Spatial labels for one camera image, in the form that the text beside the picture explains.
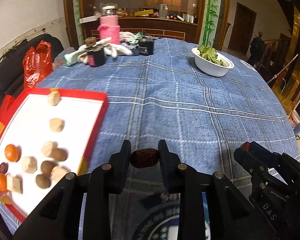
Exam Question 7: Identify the beige yam chunk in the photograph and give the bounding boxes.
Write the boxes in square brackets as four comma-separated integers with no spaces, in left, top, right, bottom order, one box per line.
[49,118,65,132]

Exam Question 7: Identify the black jar pink label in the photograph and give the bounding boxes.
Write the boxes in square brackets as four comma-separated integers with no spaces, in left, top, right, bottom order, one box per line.
[84,37,106,67]

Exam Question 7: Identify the beige yam chunk rounded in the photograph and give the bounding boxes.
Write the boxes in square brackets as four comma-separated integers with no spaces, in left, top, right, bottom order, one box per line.
[47,91,61,106]

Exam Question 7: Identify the black sofa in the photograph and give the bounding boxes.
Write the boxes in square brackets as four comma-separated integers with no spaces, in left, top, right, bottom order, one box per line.
[0,34,64,105]

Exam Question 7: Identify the small red jujube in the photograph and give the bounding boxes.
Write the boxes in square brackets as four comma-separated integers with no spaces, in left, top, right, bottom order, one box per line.
[240,142,250,151]

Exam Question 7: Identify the brown longan fruit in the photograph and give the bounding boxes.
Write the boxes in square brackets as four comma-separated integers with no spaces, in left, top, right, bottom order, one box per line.
[40,160,57,177]
[50,148,68,161]

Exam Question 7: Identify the orange tangerine in tray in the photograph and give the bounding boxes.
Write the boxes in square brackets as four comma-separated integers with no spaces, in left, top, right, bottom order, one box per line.
[0,173,7,192]

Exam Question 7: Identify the blue plaid tablecloth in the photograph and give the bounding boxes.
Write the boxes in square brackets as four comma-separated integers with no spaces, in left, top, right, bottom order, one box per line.
[0,37,300,240]

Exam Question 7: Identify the small beige yam cube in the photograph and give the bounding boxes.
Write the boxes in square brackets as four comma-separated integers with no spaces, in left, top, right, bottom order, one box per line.
[6,174,23,194]

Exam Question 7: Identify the black box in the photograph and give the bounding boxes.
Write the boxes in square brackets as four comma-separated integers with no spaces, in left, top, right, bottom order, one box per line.
[138,37,154,56]

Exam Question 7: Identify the pink bottle knitted sleeve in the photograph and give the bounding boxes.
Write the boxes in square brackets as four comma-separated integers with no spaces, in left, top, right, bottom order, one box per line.
[97,5,120,44]

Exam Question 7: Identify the green leaves in bowl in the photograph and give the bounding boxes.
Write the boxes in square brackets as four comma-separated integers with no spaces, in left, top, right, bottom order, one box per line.
[198,45,224,66]

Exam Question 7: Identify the red plastic bag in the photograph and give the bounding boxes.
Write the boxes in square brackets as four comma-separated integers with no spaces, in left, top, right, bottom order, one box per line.
[22,40,52,89]

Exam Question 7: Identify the red tray white inside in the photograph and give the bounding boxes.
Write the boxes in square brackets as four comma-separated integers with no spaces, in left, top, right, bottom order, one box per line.
[0,88,108,222]

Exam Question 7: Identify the wooden cabinet counter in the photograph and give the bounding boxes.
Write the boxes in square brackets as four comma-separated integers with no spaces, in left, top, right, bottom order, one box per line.
[63,0,230,50]

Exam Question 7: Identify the white cloth gloves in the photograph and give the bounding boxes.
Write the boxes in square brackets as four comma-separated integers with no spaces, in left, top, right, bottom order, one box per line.
[63,31,143,67]

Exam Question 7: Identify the brown round fruit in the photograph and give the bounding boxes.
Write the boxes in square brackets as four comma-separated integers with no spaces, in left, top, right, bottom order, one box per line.
[36,174,51,189]

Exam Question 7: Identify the large beige yam piece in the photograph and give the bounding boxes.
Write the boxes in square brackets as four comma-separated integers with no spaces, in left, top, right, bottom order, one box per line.
[50,166,69,183]

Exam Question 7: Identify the red jujube date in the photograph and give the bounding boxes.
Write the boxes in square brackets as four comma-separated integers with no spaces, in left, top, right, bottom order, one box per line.
[129,148,160,168]
[0,162,8,174]

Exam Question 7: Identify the beige yam piece small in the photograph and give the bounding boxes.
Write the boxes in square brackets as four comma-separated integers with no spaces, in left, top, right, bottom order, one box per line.
[41,141,57,157]

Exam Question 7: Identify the orange tangerine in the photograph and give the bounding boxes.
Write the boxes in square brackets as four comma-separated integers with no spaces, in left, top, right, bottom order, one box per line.
[0,173,7,192]
[4,144,20,162]

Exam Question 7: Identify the white bowl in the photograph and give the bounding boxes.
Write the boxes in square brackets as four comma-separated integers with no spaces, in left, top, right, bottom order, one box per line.
[191,48,235,77]

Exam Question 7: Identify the red box beside tray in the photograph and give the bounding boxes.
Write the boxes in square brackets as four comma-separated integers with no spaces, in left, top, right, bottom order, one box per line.
[0,95,15,122]

